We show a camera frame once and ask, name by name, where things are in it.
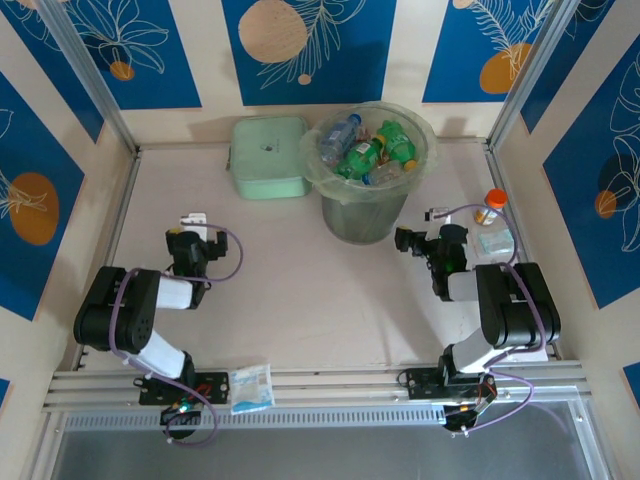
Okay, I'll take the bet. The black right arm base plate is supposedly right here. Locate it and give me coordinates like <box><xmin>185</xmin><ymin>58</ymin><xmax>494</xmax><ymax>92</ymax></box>
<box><xmin>399</xmin><ymin>367</ymin><xmax>499</xmax><ymax>401</ymax></box>

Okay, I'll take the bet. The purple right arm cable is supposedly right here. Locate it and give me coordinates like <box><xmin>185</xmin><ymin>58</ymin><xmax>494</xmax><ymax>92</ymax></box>
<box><xmin>438</xmin><ymin>202</ymin><xmax>547</xmax><ymax>434</ymax></box>

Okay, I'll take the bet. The orange capped pill bottle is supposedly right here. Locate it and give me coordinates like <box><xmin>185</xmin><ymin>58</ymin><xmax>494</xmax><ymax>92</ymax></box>
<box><xmin>473</xmin><ymin>188</ymin><xmax>509</xmax><ymax>226</ymax></box>

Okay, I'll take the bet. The aluminium mounting rail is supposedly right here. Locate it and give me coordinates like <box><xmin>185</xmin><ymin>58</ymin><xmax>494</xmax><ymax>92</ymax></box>
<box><xmin>42</xmin><ymin>362</ymin><xmax>594</xmax><ymax>412</ymax></box>

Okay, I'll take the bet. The white blue tissue packet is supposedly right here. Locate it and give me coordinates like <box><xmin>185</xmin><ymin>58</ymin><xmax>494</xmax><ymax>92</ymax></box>
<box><xmin>228</xmin><ymin>363</ymin><xmax>278</xmax><ymax>416</ymax></box>

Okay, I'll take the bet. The black controller board with wires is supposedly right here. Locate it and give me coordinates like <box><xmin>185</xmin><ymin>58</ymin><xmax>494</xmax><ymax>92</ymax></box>
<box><xmin>158</xmin><ymin>403</ymin><xmax>202</xmax><ymax>437</ymax></box>
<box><xmin>442</xmin><ymin>397</ymin><xmax>494</xmax><ymax>437</ymax></box>

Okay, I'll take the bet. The grey metal shelf panel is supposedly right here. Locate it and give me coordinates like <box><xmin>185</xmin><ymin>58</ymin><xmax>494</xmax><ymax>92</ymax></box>
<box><xmin>47</xmin><ymin>428</ymin><xmax>604</xmax><ymax>480</ymax></box>

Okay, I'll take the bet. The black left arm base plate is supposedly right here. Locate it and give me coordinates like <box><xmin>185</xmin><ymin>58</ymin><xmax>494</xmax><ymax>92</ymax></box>
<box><xmin>137</xmin><ymin>369</ymin><xmax>231</xmax><ymax>407</ymax></box>

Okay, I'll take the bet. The aluminium table side rail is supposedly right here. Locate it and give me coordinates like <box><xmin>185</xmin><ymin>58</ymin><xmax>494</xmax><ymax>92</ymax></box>
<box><xmin>69</xmin><ymin>147</ymin><xmax>144</xmax><ymax>374</ymax></box>
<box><xmin>484</xmin><ymin>144</ymin><xmax>556</xmax><ymax>361</ymax></box>

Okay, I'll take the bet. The green bin lid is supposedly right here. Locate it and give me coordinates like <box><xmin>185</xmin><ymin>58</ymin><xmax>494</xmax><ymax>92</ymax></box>
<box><xmin>227</xmin><ymin>115</ymin><xmax>311</xmax><ymax>201</ymax></box>

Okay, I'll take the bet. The green bottle yellow cap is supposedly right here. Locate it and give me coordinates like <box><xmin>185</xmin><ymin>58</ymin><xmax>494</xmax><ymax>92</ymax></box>
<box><xmin>376</xmin><ymin>120</ymin><xmax>420</xmax><ymax>170</ymax></box>
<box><xmin>338</xmin><ymin>137</ymin><xmax>387</xmax><ymax>179</ymax></box>

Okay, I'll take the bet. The small clear green sachet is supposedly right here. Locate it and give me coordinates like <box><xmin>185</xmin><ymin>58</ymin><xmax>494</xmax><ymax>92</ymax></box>
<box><xmin>472</xmin><ymin>228</ymin><xmax>517</xmax><ymax>260</ymax></box>

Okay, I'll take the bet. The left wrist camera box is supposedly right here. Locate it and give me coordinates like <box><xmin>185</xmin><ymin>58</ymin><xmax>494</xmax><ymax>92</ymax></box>
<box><xmin>179</xmin><ymin>212</ymin><xmax>209</xmax><ymax>239</ymax></box>

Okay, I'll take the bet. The clear bottle blue label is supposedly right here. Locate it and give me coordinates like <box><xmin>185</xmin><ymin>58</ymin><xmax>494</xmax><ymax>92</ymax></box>
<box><xmin>319</xmin><ymin>113</ymin><xmax>362</xmax><ymax>166</ymax></box>

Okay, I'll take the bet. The small clear bottle white cap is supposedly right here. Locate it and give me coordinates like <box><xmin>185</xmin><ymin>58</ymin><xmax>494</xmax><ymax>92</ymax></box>
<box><xmin>366</xmin><ymin>159</ymin><xmax>405</xmax><ymax>187</ymax></box>

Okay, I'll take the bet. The grey slotted cable duct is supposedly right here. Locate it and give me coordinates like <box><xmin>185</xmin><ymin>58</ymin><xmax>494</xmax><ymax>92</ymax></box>
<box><xmin>62</xmin><ymin>405</ymin><xmax>449</xmax><ymax>432</ymax></box>

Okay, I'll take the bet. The aluminium frame post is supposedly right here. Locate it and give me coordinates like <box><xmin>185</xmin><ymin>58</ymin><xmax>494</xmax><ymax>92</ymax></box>
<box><xmin>37</xmin><ymin>0</ymin><xmax>141</xmax><ymax>156</ymax></box>
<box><xmin>487</xmin><ymin>0</ymin><xmax>589</xmax><ymax>151</ymax></box>

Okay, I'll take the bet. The grey metal mesh bin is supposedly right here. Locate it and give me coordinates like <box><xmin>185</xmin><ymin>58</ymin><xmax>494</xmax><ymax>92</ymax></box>
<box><xmin>320</xmin><ymin>184</ymin><xmax>414</xmax><ymax>246</ymax></box>

